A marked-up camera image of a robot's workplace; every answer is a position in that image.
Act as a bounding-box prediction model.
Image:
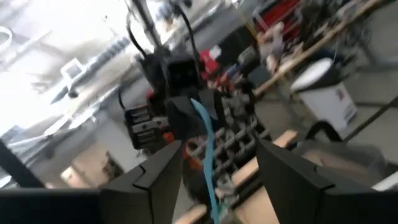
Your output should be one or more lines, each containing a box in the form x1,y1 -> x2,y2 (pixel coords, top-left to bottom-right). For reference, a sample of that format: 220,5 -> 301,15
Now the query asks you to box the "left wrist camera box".
167,58 -> 200,90

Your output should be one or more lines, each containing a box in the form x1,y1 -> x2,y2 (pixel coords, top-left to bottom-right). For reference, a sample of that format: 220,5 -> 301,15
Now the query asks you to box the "teal plastic spoon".
189,98 -> 221,224

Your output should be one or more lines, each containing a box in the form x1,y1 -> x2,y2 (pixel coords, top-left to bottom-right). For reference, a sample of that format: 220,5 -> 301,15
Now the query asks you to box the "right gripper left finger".
99,139 -> 185,224

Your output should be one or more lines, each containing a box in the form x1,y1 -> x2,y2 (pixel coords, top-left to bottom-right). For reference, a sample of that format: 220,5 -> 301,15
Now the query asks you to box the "white trash can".
289,57 -> 358,133

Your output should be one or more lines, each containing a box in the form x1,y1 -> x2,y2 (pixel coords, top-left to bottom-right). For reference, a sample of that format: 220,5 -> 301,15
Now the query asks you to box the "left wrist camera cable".
126,2 -> 200,63

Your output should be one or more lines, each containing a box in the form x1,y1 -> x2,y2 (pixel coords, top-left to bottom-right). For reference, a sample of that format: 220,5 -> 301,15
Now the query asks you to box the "black drawer cabinet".
124,104 -> 171,151

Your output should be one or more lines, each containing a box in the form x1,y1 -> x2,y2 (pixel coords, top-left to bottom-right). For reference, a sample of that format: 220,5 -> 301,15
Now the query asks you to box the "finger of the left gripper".
200,89 -> 226,121
165,95 -> 208,141

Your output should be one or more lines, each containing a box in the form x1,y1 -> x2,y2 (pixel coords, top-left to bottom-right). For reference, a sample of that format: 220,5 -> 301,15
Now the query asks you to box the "white plastic bin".
371,177 -> 398,192

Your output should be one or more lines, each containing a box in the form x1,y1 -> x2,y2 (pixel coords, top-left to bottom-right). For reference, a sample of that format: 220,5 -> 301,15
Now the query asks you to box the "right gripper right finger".
256,138 -> 376,224

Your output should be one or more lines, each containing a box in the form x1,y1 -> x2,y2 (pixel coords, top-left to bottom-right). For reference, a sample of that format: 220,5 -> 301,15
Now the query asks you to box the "wooden workbench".
253,0 -> 386,97

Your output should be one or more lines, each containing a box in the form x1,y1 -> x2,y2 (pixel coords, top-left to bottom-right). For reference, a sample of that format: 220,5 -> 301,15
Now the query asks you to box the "grey lattice crate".
189,90 -> 271,178

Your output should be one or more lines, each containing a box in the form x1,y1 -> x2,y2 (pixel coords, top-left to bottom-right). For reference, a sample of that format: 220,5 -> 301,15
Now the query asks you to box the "grey translucent plastic bin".
292,139 -> 398,189

